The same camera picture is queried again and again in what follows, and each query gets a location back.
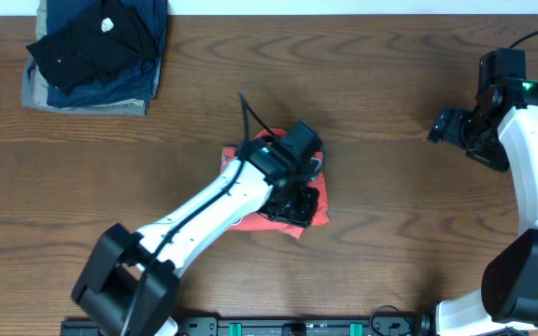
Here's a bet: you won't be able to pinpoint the red printed t-shirt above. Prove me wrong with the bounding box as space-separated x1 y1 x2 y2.
220 146 329 239

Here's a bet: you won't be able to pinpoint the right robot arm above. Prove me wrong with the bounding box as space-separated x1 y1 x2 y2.
428 77 538 335

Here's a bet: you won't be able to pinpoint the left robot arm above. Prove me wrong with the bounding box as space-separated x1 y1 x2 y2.
71 139 324 335

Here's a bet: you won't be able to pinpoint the navy blue folded garment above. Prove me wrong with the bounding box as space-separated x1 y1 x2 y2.
41 0 168 108

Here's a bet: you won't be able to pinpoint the black folded garment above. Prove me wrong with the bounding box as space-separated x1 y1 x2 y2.
27 0 158 92

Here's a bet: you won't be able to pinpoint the grey folded trousers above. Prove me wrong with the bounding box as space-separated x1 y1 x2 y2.
20 55 162 118

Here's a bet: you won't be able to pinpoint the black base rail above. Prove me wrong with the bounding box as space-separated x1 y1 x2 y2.
59 315 438 336

